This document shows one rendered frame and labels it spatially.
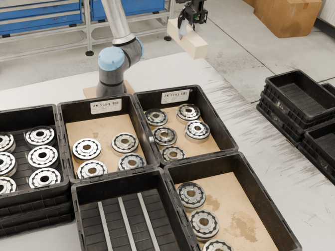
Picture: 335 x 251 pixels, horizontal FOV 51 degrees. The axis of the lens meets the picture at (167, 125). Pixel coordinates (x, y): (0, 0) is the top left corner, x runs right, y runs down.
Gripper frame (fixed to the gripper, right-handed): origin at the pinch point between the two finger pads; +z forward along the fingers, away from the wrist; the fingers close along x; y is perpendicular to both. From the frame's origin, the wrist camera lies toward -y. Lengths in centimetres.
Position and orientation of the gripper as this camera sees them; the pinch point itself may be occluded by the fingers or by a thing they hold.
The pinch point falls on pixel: (187, 35)
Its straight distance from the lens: 155.7
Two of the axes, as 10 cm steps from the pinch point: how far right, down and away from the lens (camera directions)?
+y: 4.7, 6.4, -6.1
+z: -0.9, 7.2, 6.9
